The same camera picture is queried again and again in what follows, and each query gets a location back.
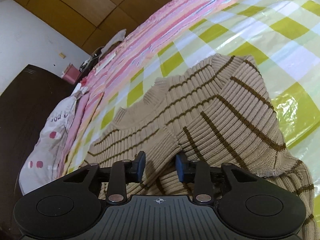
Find white pillow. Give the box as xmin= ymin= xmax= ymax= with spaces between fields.
xmin=102 ymin=29 xmax=127 ymax=55

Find beige striped knit sweater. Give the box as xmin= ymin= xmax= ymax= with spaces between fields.
xmin=80 ymin=54 xmax=315 ymax=240

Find pink striped bedsheet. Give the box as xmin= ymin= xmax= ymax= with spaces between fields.
xmin=56 ymin=0 xmax=273 ymax=175

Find dark wooden headboard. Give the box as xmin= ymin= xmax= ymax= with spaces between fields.
xmin=0 ymin=64 xmax=75 ymax=240

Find wooden wardrobe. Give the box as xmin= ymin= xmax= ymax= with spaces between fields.
xmin=12 ymin=0 xmax=187 ymax=55

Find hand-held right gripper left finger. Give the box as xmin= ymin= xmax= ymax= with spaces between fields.
xmin=60 ymin=151 xmax=146 ymax=204

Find black cable clutter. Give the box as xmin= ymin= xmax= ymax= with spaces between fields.
xmin=79 ymin=47 xmax=103 ymax=72

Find pink box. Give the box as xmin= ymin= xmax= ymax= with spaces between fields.
xmin=63 ymin=65 xmax=81 ymax=85

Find grey printed pillow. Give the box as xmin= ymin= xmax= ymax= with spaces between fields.
xmin=19 ymin=94 xmax=78 ymax=196

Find white paper strip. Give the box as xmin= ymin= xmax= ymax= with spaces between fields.
xmin=96 ymin=52 xmax=117 ymax=73

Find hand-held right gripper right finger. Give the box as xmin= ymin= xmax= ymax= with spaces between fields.
xmin=175 ymin=153 xmax=260 ymax=204

